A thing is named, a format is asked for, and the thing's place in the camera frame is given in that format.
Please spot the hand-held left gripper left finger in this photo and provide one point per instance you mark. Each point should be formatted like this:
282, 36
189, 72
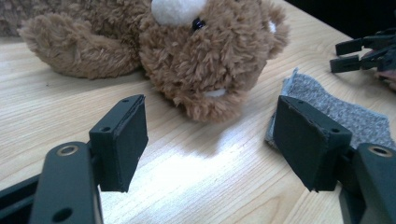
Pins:
121, 149

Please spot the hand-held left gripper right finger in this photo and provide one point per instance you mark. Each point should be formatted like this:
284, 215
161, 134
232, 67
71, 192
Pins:
299, 143

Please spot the grey knitted doll garment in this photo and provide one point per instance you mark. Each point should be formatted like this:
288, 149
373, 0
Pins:
348, 112

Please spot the brown plush teddy bear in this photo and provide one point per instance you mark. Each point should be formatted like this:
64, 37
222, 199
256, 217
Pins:
199, 62

